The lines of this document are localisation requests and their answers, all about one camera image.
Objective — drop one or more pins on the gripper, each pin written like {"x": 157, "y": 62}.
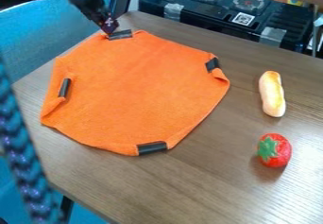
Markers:
{"x": 87, "y": 1}

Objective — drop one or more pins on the orange cloth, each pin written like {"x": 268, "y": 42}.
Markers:
{"x": 134, "y": 89}

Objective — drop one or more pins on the black toy stove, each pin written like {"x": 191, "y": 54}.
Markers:
{"x": 235, "y": 12}

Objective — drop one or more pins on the toy bread loaf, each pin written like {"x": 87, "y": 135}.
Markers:
{"x": 272, "y": 94}

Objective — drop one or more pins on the red toy strawberry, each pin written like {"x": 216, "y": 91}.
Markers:
{"x": 275, "y": 150}

